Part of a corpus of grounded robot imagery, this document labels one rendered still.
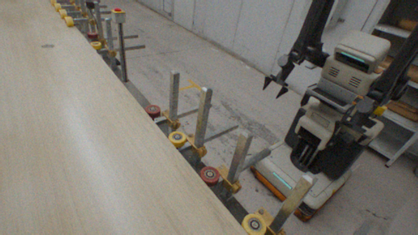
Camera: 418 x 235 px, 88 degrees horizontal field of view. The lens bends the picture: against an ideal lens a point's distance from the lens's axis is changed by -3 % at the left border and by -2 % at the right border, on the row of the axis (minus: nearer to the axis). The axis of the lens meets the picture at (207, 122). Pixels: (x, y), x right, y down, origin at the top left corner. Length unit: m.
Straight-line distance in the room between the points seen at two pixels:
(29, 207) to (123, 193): 0.28
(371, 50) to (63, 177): 1.46
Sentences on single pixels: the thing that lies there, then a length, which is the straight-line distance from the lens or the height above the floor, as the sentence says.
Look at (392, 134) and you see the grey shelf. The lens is 3.46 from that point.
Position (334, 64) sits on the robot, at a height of 1.20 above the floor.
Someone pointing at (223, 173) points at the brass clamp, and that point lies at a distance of 1.01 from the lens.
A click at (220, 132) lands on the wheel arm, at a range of 1.22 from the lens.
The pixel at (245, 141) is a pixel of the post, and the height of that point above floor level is 1.09.
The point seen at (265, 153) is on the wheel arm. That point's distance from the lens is 1.18.
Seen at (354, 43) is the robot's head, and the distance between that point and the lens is 1.39.
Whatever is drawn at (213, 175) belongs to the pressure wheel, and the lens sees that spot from 0.91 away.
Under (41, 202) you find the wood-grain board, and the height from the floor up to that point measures 0.90.
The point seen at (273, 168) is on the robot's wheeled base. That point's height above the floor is 0.27.
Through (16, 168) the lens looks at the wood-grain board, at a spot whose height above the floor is 0.90.
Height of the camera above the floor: 1.62
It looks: 38 degrees down
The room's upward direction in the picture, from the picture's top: 10 degrees clockwise
